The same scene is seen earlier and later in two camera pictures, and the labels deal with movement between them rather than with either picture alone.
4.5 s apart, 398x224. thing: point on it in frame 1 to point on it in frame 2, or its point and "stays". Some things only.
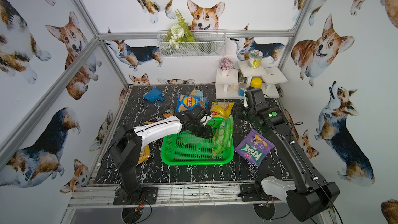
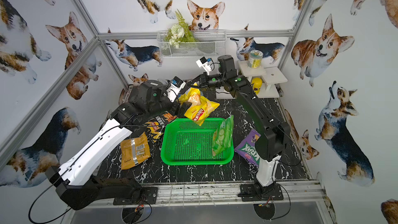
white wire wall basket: x=209 y=43 stays
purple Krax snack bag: x=254 y=148 stays
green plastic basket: x=185 y=148 stays
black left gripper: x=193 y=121 to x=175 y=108
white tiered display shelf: x=226 y=87 stays
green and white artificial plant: x=179 y=32 stays
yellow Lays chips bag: x=221 y=110 to x=199 y=108
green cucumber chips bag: x=222 y=137 stays
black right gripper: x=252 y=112 to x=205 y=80
